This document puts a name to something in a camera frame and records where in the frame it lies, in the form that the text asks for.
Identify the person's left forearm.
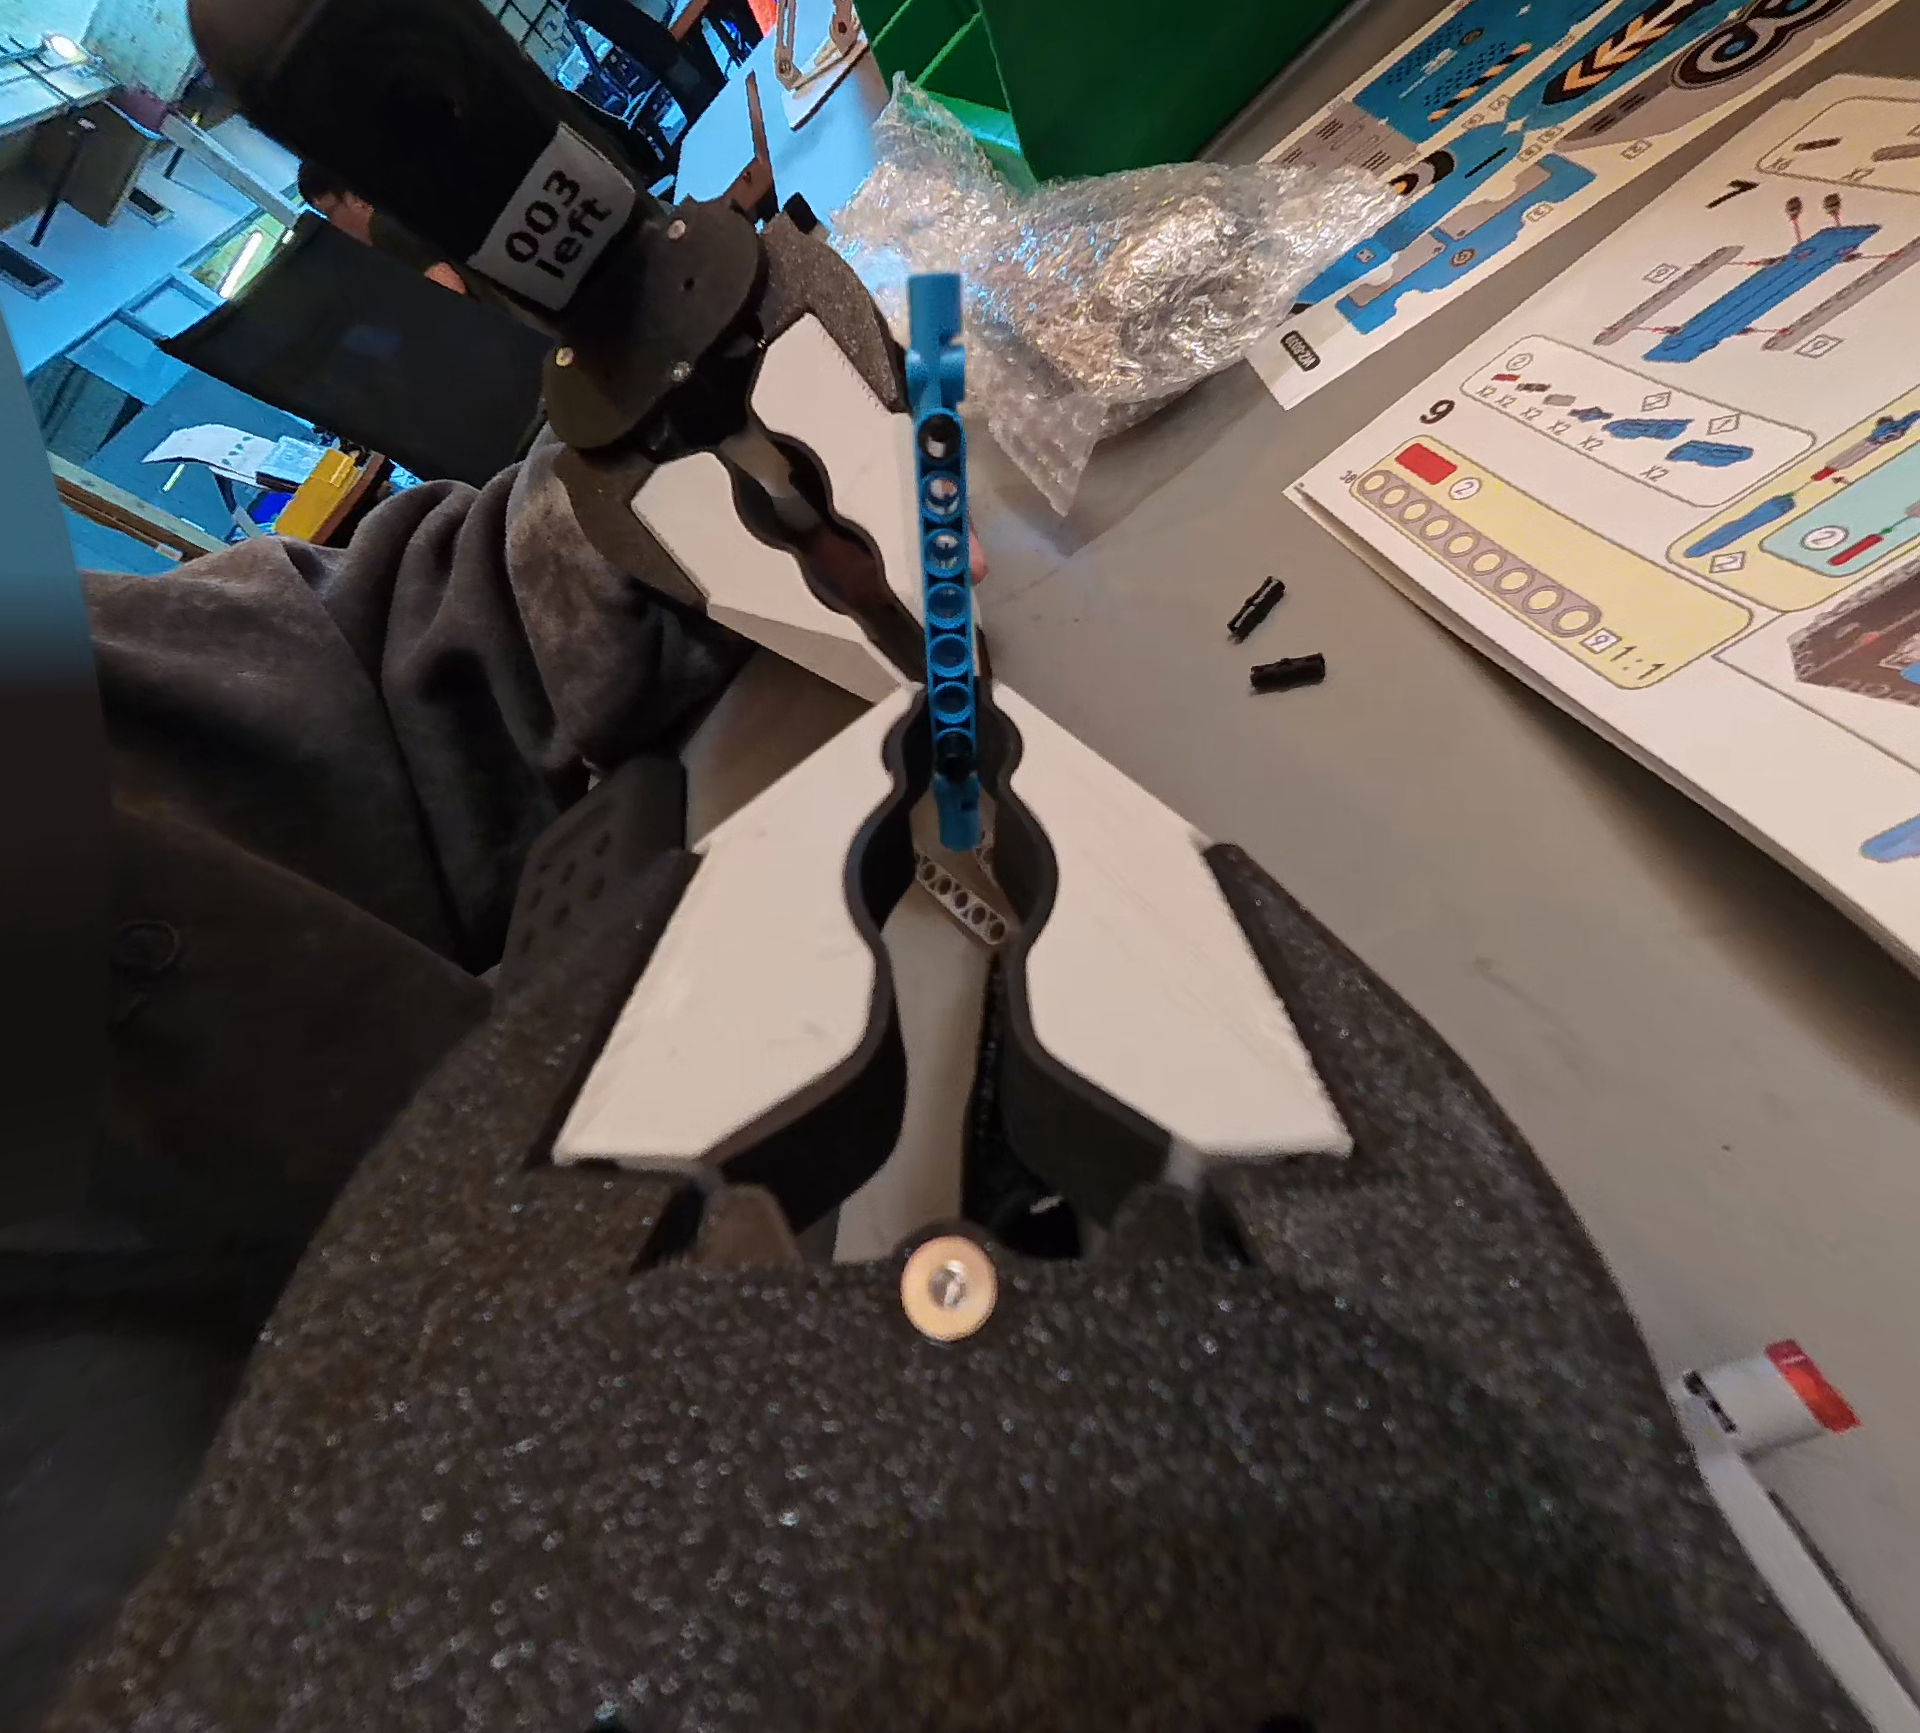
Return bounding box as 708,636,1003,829
83,443,752,977

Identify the grey perforated building beam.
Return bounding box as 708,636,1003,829
911,856,1024,944

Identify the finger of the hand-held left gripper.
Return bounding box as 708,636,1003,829
746,312,923,632
629,447,923,706

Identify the person's dark jacket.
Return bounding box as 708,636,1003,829
0,804,511,1675

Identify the black dotted mat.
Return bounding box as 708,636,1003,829
501,754,693,1000

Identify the blue sticker sheet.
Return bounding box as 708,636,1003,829
1248,0,1920,412

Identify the clear bubble wrap bag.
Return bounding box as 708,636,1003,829
828,71,1405,518

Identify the yellow plastic bin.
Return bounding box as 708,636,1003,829
273,451,362,546

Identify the grey black motor block assembly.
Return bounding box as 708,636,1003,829
1671,1340,1920,1733

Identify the grey desk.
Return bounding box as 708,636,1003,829
674,8,1920,1733

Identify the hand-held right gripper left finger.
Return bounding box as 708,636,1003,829
551,687,925,1183

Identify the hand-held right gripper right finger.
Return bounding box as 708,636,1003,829
968,687,1353,1180

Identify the blue perforated building beam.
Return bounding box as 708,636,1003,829
903,269,986,854

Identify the black mesh office chair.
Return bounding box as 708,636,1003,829
160,215,564,481

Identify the open instruction booklet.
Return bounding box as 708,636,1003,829
1286,71,1920,977

